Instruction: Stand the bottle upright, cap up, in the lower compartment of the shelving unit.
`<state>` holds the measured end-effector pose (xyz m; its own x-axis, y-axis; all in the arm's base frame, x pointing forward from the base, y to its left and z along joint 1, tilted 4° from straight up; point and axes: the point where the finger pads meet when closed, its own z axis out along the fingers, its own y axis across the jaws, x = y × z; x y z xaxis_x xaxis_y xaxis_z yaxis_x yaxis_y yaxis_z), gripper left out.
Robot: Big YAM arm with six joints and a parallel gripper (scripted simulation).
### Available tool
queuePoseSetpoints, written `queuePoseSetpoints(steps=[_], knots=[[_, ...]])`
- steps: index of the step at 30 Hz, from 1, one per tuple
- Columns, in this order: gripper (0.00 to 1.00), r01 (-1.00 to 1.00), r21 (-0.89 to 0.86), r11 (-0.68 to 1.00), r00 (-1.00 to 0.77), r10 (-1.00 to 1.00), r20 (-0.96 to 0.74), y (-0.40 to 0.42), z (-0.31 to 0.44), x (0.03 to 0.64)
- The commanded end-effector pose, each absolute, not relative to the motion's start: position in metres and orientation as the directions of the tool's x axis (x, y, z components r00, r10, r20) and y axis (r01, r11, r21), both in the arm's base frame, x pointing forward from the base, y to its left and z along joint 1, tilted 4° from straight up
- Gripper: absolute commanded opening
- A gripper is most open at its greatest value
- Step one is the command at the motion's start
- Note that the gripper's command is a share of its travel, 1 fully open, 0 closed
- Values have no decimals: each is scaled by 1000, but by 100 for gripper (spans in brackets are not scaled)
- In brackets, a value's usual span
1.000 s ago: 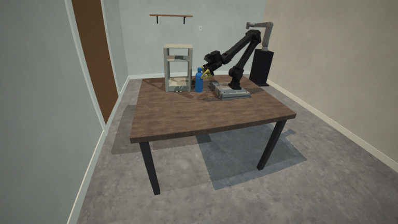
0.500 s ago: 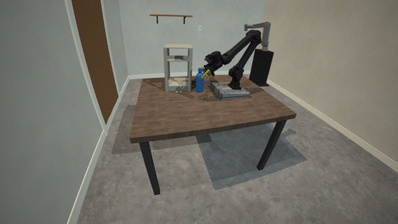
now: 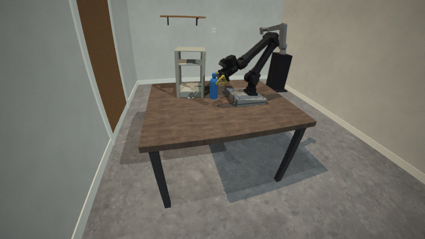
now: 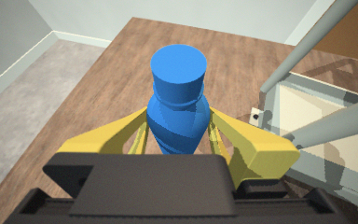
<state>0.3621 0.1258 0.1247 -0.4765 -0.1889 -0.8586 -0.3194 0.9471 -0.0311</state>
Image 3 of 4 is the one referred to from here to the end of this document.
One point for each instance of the blue bottle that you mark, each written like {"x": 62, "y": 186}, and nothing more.
{"x": 213, "y": 87}

